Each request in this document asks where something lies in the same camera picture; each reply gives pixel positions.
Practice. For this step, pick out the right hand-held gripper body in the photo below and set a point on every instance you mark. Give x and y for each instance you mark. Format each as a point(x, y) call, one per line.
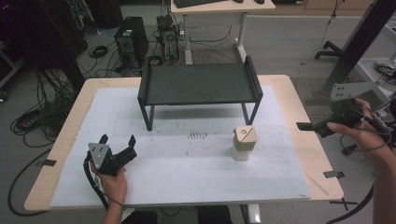
point(344, 109)

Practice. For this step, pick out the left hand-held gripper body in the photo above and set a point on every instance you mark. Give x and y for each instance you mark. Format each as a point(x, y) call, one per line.
point(106, 161)

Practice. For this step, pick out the beige and green carton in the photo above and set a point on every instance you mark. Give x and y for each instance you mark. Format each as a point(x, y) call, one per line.
point(244, 140)

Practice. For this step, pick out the black metal shelf rack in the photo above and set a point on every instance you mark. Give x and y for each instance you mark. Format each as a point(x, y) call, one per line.
point(199, 84)

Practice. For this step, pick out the person's left hand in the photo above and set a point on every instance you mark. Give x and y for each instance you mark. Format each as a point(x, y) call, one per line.
point(115, 186)

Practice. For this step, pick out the person's right hand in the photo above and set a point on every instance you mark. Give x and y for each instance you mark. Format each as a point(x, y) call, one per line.
point(364, 133)

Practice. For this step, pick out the black office chair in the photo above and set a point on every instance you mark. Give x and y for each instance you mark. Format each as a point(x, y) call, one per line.
point(348, 150)

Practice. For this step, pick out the white shelf unit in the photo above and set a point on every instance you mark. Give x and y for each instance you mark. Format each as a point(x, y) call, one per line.
point(383, 71)

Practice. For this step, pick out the black tape piece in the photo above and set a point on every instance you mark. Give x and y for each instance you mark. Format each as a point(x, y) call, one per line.
point(333, 174)
point(49, 162)

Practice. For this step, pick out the white table mat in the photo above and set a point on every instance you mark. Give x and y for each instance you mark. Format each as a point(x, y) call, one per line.
point(186, 174)

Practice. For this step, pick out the black stand foot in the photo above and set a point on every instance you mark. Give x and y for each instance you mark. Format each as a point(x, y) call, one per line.
point(328, 49)

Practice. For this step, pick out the person's left leg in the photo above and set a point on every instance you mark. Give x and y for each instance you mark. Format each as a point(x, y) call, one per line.
point(140, 217)

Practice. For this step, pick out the person's leg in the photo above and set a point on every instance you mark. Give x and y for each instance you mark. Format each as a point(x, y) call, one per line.
point(140, 217)
point(214, 216)

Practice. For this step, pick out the black tape cross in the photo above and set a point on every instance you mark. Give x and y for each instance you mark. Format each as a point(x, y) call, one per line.
point(344, 203)

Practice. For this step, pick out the black computer tower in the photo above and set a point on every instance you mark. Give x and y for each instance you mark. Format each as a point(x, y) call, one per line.
point(130, 40)

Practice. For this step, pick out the white table leg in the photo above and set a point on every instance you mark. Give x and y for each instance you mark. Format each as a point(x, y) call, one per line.
point(254, 214)

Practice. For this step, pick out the person's right leg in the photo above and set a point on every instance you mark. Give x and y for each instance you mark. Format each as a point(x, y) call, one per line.
point(214, 216)

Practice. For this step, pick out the small open computer case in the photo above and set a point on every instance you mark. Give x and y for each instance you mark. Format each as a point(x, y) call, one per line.
point(168, 37)

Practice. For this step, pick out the dark curtain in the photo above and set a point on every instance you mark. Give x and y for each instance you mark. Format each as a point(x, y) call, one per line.
point(37, 34)

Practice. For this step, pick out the wooden desk with white legs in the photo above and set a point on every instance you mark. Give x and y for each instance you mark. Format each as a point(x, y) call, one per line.
point(224, 7)

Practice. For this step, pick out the black keyboard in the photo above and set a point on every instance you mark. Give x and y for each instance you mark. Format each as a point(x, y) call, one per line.
point(199, 2)

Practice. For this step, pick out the black metal post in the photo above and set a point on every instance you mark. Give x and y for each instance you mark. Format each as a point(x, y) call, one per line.
point(358, 40)

